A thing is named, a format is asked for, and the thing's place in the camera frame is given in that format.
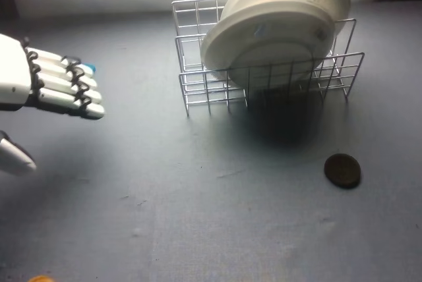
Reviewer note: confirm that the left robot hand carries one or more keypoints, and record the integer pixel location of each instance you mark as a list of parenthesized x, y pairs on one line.
[(13, 74)]

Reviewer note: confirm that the blue block with two holes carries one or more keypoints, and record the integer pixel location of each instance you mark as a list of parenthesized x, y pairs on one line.
[(91, 68)]

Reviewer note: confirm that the dark chocolate sandwich cookie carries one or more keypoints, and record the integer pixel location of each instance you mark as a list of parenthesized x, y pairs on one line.
[(343, 171)]

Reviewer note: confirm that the brown swirl cookie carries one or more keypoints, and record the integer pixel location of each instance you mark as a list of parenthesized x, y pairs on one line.
[(41, 279)]

